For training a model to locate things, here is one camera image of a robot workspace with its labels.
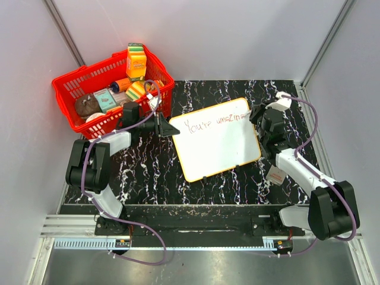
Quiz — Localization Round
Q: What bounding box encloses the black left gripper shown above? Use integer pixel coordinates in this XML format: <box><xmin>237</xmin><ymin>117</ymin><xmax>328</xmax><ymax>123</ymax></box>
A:
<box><xmin>136</xmin><ymin>112</ymin><xmax>180</xmax><ymax>138</ymax></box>

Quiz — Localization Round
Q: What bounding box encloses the yellow framed whiteboard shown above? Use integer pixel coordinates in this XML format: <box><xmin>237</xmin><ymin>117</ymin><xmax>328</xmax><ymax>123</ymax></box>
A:
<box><xmin>169</xmin><ymin>97</ymin><xmax>261</xmax><ymax>182</ymax></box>

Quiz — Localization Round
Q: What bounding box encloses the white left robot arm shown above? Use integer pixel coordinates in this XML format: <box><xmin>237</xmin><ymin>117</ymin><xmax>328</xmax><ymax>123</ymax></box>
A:
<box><xmin>65</xmin><ymin>102</ymin><xmax>180</xmax><ymax>235</ymax></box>

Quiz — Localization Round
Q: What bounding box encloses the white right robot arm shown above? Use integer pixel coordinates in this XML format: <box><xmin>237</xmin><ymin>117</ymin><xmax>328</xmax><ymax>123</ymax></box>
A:
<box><xmin>249</xmin><ymin>100</ymin><xmax>360</xmax><ymax>240</ymax></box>

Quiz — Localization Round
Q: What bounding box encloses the orange snack packet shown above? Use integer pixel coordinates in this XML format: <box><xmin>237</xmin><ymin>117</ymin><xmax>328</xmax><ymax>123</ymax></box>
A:
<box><xmin>152</xmin><ymin>80</ymin><xmax>164</xmax><ymax>89</ymax></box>

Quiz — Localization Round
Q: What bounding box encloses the yellow green sponge pack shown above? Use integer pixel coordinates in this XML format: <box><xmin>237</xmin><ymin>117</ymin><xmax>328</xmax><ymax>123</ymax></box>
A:
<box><xmin>125</xmin><ymin>81</ymin><xmax>151</xmax><ymax>102</ymax></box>

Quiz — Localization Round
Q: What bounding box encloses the orange cylindrical bottle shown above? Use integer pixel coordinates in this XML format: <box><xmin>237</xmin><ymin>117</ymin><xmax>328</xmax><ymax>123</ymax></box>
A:
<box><xmin>109</xmin><ymin>78</ymin><xmax>132</xmax><ymax>93</ymax></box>

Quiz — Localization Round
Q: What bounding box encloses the teal small box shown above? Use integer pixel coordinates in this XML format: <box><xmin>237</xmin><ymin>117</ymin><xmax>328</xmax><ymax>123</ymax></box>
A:
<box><xmin>93</xmin><ymin>88</ymin><xmax>117</xmax><ymax>113</ymax></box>

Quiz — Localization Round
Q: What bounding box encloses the white round lid container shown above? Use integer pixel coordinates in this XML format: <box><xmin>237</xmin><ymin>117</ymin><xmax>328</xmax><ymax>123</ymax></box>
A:
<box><xmin>85</xmin><ymin>112</ymin><xmax>105</xmax><ymax>123</ymax></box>

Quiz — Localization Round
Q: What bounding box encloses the orange sponge daddy box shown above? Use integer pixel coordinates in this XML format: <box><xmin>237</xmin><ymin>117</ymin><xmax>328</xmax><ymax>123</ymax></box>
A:
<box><xmin>126</xmin><ymin>43</ymin><xmax>147</xmax><ymax>82</ymax></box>

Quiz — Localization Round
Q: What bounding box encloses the red plastic shopping basket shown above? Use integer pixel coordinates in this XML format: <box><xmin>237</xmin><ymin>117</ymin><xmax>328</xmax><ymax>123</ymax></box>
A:
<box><xmin>52</xmin><ymin>47</ymin><xmax>175</xmax><ymax>140</ymax></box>

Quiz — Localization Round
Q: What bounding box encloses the brown round bread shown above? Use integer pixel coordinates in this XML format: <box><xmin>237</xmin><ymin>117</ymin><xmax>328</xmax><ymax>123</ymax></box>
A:
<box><xmin>74</xmin><ymin>93</ymin><xmax>100</xmax><ymax>118</ymax></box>

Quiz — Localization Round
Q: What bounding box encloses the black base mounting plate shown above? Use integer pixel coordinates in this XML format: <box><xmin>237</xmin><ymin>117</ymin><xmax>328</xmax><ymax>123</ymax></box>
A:
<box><xmin>95</xmin><ymin>205</ymin><xmax>305</xmax><ymax>249</ymax></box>

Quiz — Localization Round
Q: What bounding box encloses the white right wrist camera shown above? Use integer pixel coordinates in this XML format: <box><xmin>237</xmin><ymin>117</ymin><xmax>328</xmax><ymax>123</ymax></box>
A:
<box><xmin>265</xmin><ymin>91</ymin><xmax>292</xmax><ymax>112</ymax></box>

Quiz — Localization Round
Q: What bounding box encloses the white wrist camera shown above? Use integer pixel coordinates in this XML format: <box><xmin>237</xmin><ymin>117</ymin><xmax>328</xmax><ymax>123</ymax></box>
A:
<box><xmin>146</xmin><ymin>93</ymin><xmax>162</xmax><ymax>111</ymax></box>
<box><xmin>265</xmin><ymin>91</ymin><xmax>292</xmax><ymax>112</ymax></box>

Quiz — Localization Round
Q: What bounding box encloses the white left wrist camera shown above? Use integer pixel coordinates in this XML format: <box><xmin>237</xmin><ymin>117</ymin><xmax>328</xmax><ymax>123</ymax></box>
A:
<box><xmin>146</xmin><ymin>93</ymin><xmax>162</xmax><ymax>111</ymax></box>

